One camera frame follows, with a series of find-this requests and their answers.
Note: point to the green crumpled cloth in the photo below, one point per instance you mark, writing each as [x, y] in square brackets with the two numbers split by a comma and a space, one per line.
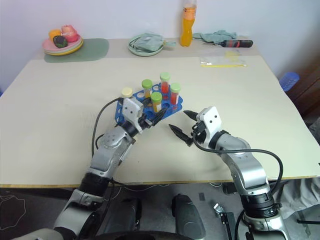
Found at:
[216, 35]

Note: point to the stack of pastel plates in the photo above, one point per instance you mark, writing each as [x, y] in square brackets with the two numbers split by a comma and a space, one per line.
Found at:
[62, 48]

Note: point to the grey crumpled cloth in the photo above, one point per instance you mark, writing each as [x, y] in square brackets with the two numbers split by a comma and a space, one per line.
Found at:
[302, 192]

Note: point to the green-capped red test tube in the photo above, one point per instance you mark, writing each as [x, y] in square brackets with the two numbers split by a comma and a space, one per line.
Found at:
[175, 94]
[165, 83]

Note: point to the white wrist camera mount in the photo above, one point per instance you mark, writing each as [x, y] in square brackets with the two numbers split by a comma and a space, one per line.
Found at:
[211, 120]
[132, 110]

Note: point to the green folded pouch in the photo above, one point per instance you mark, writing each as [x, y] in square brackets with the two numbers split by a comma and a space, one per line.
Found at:
[147, 42]

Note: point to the blue plastic stool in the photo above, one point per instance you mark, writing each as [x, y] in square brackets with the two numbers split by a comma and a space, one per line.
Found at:
[290, 80]

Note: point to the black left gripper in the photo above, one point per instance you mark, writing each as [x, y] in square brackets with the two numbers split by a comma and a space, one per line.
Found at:
[146, 122]

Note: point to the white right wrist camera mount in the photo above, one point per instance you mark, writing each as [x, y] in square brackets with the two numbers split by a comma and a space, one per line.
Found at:
[211, 120]

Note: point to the small metal bracket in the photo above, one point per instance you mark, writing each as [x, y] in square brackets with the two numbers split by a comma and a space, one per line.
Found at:
[218, 208]

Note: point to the brown wooden cabinet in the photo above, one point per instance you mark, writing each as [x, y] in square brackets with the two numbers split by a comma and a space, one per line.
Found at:
[308, 85]

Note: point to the orange juice bottle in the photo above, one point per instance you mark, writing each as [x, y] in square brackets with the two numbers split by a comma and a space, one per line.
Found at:
[188, 25]

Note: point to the green-capped yellow test tube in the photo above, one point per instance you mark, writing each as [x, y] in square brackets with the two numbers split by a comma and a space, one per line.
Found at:
[147, 87]
[156, 102]

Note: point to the cream-capped test tube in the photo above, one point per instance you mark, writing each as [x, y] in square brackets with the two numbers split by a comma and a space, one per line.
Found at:
[126, 92]

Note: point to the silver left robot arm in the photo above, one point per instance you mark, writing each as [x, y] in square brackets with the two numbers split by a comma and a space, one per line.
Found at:
[110, 150]

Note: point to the beige table board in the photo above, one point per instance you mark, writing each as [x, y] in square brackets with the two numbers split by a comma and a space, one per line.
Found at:
[62, 120]

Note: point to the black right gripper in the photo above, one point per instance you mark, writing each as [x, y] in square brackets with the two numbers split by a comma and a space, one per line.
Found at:
[198, 132]

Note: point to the dark rounded shape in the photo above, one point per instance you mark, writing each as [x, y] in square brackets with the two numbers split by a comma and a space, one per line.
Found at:
[187, 217]
[125, 217]

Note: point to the pink toy food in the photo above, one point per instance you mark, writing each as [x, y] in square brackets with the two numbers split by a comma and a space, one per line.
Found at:
[68, 33]

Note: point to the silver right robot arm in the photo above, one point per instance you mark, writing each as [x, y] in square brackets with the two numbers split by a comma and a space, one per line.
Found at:
[250, 170]

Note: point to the blue test tube rack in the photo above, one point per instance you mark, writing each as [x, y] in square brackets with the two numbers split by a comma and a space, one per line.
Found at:
[172, 110]

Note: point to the green place mat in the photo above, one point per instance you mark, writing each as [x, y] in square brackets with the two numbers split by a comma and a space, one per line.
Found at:
[85, 51]

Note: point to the clear plastic bag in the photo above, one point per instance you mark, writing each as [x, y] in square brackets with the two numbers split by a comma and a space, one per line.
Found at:
[220, 60]

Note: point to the black toy food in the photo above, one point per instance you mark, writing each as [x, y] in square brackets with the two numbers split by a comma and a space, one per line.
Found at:
[60, 41]

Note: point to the light green plate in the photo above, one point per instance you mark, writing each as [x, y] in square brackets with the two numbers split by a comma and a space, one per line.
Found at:
[145, 50]

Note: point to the yellow thin stick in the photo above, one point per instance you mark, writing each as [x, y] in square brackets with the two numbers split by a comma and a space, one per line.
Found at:
[225, 65]

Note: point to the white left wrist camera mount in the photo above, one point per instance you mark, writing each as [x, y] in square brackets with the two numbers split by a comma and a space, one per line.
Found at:
[132, 110]

